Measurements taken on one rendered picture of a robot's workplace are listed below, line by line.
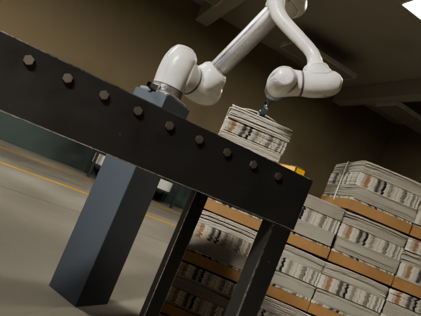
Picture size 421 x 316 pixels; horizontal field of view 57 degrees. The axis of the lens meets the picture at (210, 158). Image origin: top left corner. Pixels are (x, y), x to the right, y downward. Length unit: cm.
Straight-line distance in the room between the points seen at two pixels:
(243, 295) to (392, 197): 109
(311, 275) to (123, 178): 91
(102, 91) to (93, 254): 119
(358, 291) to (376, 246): 20
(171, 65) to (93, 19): 654
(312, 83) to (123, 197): 93
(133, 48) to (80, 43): 103
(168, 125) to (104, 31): 761
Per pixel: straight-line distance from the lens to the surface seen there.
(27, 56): 72
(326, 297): 178
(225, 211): 164
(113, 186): 179
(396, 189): 184
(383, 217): 181
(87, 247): 184
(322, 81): 157
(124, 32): 836
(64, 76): 71
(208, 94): 199
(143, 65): 831
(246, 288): 87
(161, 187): 774
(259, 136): 165
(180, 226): 132
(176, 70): 184
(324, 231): 172
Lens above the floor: 70
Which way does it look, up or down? 4 degrees up
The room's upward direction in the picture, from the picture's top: 23 degrees clockwise
